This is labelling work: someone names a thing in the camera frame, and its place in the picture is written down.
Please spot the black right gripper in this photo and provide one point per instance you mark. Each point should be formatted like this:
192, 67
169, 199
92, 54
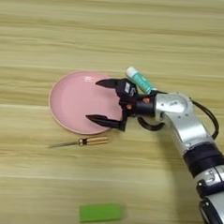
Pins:
144, 106

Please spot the pink round plate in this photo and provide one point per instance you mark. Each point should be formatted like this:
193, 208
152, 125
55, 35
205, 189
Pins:
73, 102

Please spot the green rectangular block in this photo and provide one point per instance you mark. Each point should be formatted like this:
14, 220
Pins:
99, 213

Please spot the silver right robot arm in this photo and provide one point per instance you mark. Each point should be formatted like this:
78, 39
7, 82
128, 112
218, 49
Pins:
188, 124

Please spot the small black white-labelled box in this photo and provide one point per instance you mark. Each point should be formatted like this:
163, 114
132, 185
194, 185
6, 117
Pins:
127, 88

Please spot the teal white glue stick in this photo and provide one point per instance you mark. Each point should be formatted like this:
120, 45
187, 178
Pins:
140, 81

